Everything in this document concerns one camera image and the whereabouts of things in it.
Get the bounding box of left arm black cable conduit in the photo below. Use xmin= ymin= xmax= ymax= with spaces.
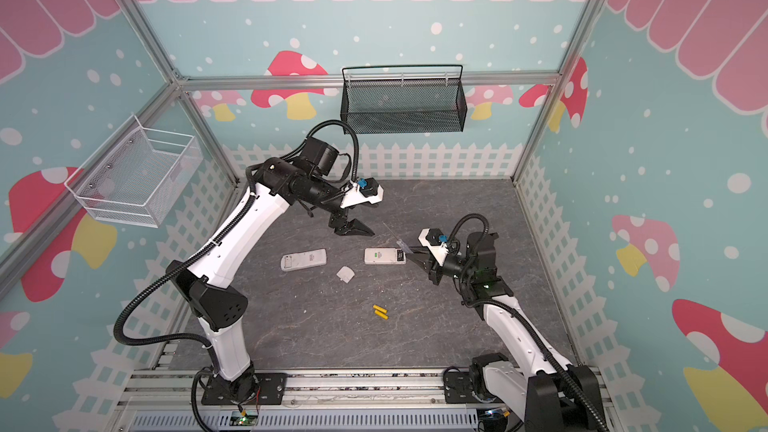
xmin=112 ymin=119 xmax=361 ymax=432

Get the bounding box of white battery cover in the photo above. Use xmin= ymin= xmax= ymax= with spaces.
xmin=336 ymin=266 xmax=355 ymax=283

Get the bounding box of black mesh wall basket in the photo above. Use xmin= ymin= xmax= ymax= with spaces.
xmin=340 ymin=64 xmax=468 ymax=135

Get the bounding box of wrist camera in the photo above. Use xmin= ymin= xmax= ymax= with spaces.
xmin=340 ymin=178 xmax=384 ymax=209
xmin=419 ymin=228 xmax=449 ymax=267

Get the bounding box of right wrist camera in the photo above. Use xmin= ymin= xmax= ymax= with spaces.
xmin=419 ymin=228 xmax=449 ymax=267

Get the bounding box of white wire wall basket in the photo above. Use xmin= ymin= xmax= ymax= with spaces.
xmin=64 ymin=116 xmax=203 ymax=228

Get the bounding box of white remote control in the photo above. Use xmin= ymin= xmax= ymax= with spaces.
xmin=280 ymin=249 xmax=327 ymax=272
xmin=364 ymin=248 xmax=406 ymax=265

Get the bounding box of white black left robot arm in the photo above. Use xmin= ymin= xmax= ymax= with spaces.
xmin=166 ymin=137 xmax=384 ymax=404

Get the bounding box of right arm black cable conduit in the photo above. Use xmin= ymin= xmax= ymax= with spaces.
xmin=446 ymin=212 xmax=610 ymax=432

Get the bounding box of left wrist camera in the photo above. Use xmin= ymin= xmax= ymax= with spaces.
xmin=340 ymin=178 xmax=384 ymax=209

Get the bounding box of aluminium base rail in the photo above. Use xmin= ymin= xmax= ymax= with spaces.
xmin=113 ymin=365 xmax=619 ymax=432

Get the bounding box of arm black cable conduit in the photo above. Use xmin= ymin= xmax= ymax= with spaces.
xmin=112 ymin=119 xmax=361 ymax=432
xmin=446 ymin=212 xmax=610 ymax=432

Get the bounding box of thin metal pry tool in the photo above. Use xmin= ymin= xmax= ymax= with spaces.
xmin=383 ymin=222 xmax=412 ymax=254

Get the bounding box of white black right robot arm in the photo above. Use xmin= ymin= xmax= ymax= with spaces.
xmin=407 ymin=228 xmax=608 ymax=431

